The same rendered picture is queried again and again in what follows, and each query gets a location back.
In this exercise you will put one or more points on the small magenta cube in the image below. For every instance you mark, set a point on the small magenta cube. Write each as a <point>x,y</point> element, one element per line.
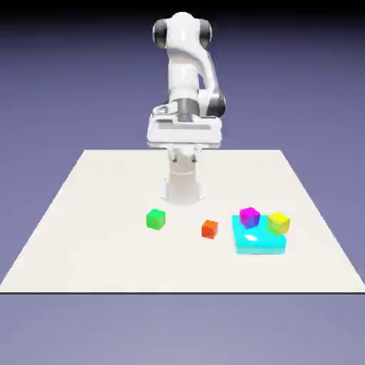
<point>249,218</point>

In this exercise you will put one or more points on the small yellow cube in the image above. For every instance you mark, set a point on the small yellow cube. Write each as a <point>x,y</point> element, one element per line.
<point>279,223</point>

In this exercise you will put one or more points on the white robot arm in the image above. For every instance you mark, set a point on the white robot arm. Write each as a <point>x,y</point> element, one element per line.
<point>182,71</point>

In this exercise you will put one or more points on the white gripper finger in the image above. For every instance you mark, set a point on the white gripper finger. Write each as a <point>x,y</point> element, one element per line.
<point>194,155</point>
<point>174,155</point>

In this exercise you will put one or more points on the small orange cube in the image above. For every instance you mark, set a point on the small orange cube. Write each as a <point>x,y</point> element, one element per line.
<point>209,229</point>

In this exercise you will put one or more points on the large cyan box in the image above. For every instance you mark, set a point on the large cyan box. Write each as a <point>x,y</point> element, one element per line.
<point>256,242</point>

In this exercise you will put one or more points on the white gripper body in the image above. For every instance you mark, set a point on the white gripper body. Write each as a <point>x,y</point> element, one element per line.
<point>184,137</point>

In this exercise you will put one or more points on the small green cube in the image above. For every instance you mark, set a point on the small green cube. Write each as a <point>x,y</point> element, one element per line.
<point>155,219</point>

